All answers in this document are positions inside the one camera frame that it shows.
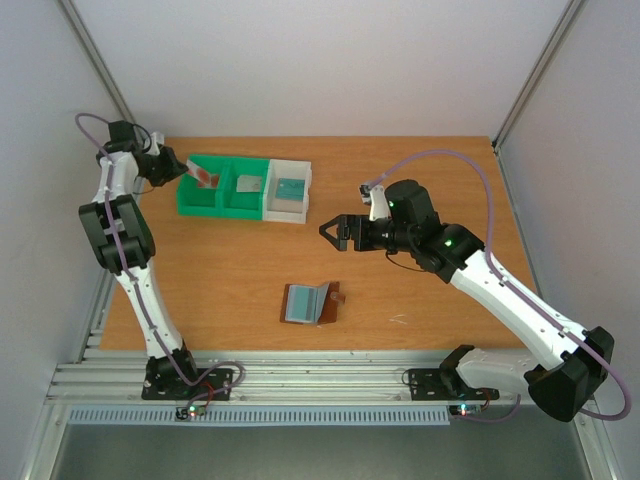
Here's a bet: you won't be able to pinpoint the white plastic bin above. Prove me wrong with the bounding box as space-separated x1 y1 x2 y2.
262 159 312 224

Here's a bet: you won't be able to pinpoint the white card red circles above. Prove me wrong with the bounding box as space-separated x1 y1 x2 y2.
186 160 220 190

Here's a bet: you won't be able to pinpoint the green two-compartment bin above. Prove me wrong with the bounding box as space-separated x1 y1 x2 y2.
176 154 269 221

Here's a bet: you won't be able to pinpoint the grey slotted cable duct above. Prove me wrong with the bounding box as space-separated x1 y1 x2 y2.
67 405 450 427

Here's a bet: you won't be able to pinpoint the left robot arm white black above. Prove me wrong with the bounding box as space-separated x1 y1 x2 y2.
78 120 202 400

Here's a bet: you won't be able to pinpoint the controller board with leds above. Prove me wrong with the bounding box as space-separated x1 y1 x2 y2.
175 405 207 421
449 403 488 417

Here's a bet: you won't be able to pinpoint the left controller board with LEDs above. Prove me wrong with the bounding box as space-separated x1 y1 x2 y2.
175 405 207 421

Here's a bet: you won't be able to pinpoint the aluminium corner post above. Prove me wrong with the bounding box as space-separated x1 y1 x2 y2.
55 1 151 152
491 0 587 155

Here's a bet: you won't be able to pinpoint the right aluminium corner post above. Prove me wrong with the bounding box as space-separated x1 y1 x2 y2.
491 0 587 155

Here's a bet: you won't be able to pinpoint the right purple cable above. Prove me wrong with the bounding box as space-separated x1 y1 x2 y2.
369 148 631 424

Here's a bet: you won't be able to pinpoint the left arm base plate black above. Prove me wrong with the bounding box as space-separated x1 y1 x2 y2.
141 368 234 401

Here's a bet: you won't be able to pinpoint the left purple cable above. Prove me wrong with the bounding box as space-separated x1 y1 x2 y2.
74 113 246 401

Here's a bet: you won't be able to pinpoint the left aluminium corner post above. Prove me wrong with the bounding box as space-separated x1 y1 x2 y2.
55 1 151 152

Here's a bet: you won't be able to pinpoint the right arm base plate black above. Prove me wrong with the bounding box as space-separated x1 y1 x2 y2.
401 368 500 402

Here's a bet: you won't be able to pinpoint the brown leather card holder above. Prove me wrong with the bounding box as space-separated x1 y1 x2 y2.
280 281 346 325

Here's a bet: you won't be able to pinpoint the purple cable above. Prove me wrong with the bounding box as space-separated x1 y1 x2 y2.
369 148 631 424
74 113 246 401

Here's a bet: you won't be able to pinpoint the grey card in bin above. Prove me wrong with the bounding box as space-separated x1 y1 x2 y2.
236 175 263 193

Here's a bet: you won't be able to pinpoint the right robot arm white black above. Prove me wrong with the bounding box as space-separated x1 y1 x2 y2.
319 180 614 422

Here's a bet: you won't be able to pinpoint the teal card in bin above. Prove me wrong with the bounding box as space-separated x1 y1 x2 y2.
275 178 305 201

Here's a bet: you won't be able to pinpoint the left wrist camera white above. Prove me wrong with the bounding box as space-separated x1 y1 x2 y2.
146 131 165 156

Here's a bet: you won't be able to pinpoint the right controller board with LEDs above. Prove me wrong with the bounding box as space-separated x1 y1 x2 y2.
449 403 488 417

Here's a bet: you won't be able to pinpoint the aluminium rail frame front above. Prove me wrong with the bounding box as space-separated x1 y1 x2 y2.
45 348 449 406

